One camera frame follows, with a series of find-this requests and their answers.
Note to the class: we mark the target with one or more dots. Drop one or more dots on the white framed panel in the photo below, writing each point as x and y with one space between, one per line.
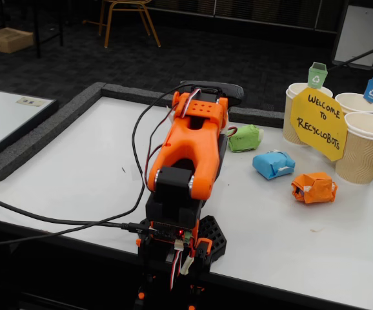
360 32

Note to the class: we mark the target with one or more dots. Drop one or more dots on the brown cardboard box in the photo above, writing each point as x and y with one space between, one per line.
7 40

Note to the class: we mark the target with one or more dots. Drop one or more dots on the yellow metal legged chair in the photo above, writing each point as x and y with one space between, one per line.
109 19

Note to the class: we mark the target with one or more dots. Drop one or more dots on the black slanted stand rod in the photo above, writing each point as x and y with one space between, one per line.
357 58

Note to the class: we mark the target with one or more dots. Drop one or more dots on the long grey foam border strip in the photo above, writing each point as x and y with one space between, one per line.
135 93
44 129

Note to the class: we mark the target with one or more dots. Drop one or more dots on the green recycling bin tag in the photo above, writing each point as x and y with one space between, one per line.
317 77

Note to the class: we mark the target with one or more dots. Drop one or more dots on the short grey foam border strip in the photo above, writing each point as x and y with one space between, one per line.
257 117

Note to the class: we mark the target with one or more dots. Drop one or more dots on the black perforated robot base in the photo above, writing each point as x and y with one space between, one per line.
214 235

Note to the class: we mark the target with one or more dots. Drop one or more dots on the yellow welcome sign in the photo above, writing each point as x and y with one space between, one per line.
318 126

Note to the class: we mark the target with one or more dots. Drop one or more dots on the small paper label sticker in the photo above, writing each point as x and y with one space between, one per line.
31 101

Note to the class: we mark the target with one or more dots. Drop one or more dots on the ribbed beige paper cup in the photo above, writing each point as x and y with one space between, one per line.
289 129
354 101
360 158

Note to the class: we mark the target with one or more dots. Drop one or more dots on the orange controller board mount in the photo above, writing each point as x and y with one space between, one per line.
170 232

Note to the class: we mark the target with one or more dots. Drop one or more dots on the orange and black robot arm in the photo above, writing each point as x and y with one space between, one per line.
186 145

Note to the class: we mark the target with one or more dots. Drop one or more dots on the black framed whiteboard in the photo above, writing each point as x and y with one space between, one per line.
6 119

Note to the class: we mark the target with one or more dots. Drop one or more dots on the orange paper wad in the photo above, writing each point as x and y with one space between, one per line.
317 189

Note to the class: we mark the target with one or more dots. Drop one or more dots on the blue paper wad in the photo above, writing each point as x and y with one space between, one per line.
272 164

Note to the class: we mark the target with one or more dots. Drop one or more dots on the green paper wad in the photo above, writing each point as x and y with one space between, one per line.
243 139

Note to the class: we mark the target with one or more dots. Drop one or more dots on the black metal table leg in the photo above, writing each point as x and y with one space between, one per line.
37 29

